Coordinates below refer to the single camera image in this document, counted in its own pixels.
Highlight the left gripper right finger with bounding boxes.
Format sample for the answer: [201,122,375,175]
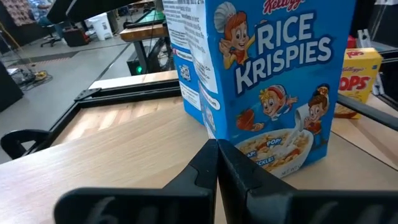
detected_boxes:
[217,139,398,224]

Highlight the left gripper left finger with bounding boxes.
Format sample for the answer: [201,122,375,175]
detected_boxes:
[54,139,220,224]

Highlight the blue Rice Krispies box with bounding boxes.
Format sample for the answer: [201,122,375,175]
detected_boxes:
[162,0,357,179]
[172,43,205,126]

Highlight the yellow Corn Pops box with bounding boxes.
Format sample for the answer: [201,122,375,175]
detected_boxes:
[334,47,384,119]

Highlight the red cereal box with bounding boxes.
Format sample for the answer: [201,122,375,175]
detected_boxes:
[346,35,358,50]

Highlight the black device with green light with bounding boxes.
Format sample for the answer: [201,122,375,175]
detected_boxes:
[126,46,147,77]

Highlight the wooden side table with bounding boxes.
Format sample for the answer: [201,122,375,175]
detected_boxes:
[119,23,171,76]

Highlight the black case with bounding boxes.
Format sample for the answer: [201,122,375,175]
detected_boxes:
[63,27,91,48]

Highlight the white bin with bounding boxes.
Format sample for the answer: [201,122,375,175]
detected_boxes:
[84,12,114,42]

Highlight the green table top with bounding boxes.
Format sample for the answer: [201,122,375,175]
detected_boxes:
[124,8,166,30]

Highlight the black office chair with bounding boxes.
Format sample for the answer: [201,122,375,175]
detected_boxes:
[39,24,63,48]

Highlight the black angled beam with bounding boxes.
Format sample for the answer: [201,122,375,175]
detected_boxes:
[46,0,138,24]

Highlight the person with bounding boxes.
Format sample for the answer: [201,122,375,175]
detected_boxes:
[27,0,63,27]

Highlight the floral patterned cloth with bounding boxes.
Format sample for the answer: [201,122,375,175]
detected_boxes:
[0,0,35,27]

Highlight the floor cable pile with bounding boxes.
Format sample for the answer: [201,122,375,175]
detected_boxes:
[7,67,54,92]

